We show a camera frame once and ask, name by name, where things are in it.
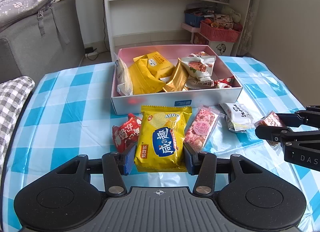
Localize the red clear small snack packet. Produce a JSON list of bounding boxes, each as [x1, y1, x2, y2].
[[254, 110, 286, 148]]

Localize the yellow blue cracker bag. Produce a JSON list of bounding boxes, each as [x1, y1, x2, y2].
[[135, 105, 193, 172]]

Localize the red snack packet white print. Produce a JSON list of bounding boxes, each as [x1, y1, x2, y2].
[[214, 76, 235, 88]]

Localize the clear white wafer snack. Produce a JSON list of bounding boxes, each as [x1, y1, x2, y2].
[[115, 54, 133, 96]]

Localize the gold foil snack bar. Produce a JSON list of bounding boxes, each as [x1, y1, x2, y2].
[[163, 58, 189, 92]]

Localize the orange white snack packet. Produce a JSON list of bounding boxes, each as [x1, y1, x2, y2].
[[185, 76, 215, 90]]

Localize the red triangular snack packet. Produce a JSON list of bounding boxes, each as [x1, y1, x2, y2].
[[112, 113, 142, 153]]

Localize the pink clear candy packet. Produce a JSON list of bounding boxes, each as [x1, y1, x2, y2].
[[184, 106, 225, 153]]

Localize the white snack packet black print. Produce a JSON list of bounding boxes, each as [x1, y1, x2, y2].
[[220, 102, 254, 133]]

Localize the blue white checkered tablecloth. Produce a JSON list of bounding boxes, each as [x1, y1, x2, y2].
[[1, 56, 319, 231]]

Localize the pink white cardboard box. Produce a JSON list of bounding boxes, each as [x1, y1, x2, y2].
[[111, 44, 242, 115]]

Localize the yellow orange snack bag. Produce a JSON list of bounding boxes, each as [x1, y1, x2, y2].
[[129, 51, 175, 95]]

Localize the white printed storage box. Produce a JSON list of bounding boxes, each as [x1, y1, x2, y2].
[[191, 32, 235, 56]]

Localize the pink plastic basket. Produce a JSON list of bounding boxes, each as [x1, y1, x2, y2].
[[200, 21, 240, 43]]

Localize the grey white checkered cushion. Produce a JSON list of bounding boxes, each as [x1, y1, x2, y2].
[[0, 76, 35, 174]]

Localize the blue storage bin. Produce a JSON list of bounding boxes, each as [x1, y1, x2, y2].
[[184, 12, 206, 28]]

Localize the white bookshelf desk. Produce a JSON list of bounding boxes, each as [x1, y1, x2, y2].
[[104, 0, 259, 55]]

